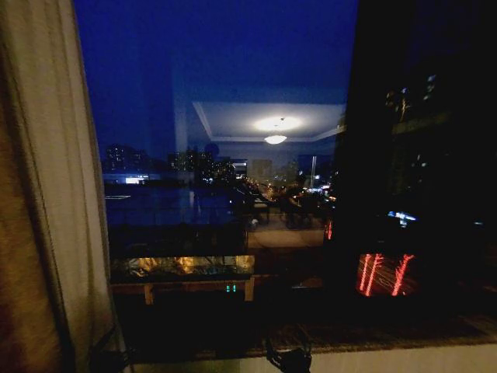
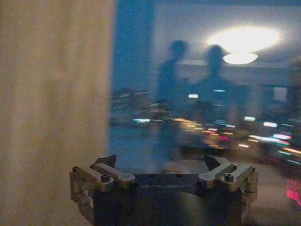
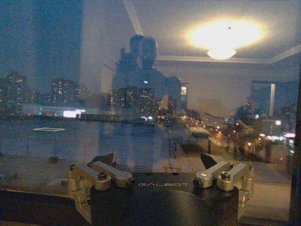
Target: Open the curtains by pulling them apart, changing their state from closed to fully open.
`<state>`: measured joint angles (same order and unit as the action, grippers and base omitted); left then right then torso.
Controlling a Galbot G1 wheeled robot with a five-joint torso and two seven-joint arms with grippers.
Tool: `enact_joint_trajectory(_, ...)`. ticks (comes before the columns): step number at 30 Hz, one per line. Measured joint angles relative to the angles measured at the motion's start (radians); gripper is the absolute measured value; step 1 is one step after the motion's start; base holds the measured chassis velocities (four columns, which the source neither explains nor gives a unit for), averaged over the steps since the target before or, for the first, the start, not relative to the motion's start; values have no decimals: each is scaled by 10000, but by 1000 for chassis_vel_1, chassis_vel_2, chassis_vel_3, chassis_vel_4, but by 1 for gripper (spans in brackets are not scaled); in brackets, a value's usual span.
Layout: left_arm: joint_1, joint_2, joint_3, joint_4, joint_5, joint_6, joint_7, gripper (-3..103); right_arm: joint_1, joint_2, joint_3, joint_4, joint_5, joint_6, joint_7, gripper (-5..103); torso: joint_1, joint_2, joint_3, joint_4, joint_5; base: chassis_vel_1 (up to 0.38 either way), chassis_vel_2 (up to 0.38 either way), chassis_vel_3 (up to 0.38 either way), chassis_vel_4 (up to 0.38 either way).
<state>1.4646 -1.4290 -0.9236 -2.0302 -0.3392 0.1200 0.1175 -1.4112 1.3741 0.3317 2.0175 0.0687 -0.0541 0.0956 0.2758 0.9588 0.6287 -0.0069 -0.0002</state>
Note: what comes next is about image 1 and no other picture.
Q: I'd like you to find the beige fabric curtain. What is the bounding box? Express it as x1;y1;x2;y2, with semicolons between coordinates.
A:
0;0;126;373

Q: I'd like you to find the dark stone window sill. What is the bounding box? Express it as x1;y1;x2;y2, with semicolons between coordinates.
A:
116;298;497;361

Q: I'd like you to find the large glass window pane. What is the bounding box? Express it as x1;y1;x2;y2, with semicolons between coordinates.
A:
72;0;497;312

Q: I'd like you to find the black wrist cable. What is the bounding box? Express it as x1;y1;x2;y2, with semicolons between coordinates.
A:
264;336;283;370

